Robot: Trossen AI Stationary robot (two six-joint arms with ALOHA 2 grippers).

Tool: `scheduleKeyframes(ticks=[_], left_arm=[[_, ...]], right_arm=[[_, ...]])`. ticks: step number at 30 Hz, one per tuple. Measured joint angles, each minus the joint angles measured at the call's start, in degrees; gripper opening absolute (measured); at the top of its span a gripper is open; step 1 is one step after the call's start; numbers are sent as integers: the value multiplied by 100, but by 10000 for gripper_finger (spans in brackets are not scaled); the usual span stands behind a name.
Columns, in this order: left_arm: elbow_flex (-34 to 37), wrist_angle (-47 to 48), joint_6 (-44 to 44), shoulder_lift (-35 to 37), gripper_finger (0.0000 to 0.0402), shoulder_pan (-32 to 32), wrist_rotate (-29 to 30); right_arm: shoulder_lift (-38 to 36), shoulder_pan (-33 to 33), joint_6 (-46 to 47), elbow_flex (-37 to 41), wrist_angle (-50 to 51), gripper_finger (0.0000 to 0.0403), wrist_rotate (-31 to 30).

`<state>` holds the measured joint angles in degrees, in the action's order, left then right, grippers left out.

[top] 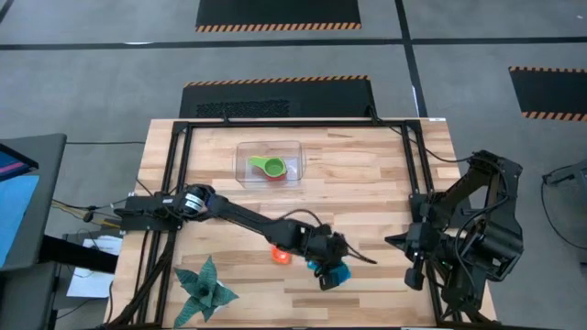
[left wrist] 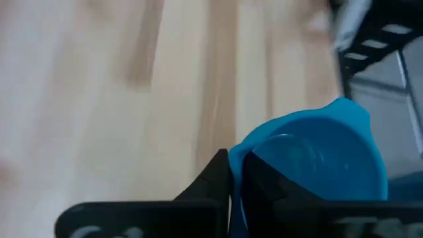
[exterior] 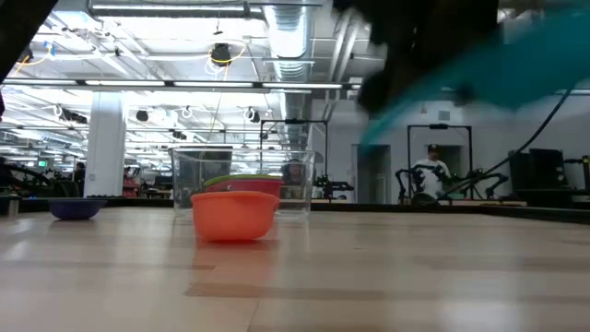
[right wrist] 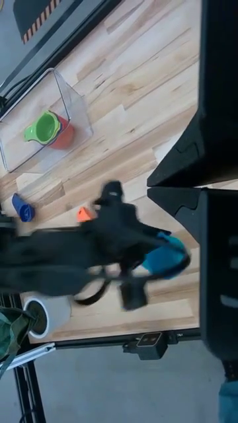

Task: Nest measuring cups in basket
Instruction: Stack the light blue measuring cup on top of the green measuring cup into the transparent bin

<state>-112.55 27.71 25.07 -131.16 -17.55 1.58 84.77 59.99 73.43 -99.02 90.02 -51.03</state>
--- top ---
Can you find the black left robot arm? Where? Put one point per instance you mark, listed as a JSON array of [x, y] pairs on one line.
[[247, 217]]

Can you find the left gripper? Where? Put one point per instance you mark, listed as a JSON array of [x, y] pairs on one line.
[[325, 249]]

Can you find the black table frame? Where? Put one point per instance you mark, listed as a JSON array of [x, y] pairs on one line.
[[298, 124]]

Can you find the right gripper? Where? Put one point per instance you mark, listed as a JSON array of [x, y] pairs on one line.
[[424, 243]]

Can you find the red measuring cup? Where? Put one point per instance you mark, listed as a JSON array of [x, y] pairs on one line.
[[276, 178]]

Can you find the blue lit screen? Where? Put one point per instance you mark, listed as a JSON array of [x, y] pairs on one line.
[[14, 206]]

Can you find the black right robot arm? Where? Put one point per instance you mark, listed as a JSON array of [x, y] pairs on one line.
[[486, 183]]

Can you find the green measuring cup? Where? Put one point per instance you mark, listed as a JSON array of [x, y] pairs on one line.
[[274, 167]]

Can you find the clear plastic basket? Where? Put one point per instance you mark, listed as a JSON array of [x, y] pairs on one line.
[[243, 151]]

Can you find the white paper sheets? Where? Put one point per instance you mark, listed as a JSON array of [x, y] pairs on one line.
[[91, 279]]

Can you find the green artificial plant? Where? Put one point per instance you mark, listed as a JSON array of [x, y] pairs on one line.
[[204, 291]]

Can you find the blue measuring cup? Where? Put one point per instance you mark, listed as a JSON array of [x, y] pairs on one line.
[[341, 274]]

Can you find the orange measuring cup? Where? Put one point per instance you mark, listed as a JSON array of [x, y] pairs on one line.
[[280, 255]]

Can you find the black hazard-striped floor mat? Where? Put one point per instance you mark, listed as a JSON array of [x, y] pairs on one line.
[[277, 11], [550, 91], [321, 98]]

